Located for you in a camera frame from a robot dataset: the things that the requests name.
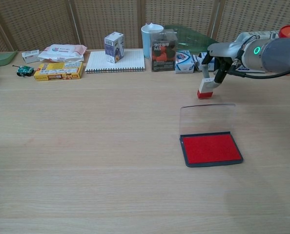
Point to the white and red stamp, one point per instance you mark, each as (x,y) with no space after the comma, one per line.
(205,89)

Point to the white wet wipes pack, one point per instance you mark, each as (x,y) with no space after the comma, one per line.
(62,52)

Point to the white spiral notebook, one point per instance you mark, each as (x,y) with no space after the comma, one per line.
(115,65)

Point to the small white medicine box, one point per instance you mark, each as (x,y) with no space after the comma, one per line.
(30,56)

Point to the wooden lattice folding screen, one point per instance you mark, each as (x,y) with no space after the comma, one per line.
(145,22)

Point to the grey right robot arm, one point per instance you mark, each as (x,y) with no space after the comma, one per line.
(274,54)

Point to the white blue toothpaste box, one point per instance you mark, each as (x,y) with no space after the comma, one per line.
(198,61)

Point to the small purple milk carton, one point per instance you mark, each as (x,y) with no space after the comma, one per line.
(114,47)

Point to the green toy tank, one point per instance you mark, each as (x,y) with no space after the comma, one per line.
(24,70)

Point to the clear box with dark label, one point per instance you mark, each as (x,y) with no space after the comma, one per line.
(164,52)

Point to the small white and blue box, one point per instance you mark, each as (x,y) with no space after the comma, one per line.
(184,62)

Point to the green plastic bag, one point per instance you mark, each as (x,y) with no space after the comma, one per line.
(191,39)

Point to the red ink pad with clear lid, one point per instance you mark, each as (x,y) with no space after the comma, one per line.
(211,148)

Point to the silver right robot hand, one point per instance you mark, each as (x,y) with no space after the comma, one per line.
(221,56)

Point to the white plastic food package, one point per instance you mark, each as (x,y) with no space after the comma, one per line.
(269,34)

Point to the yellow flat cardboard box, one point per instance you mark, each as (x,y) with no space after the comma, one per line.
(59,71)

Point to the light blue plastic cup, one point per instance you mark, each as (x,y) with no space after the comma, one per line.
(146,41)

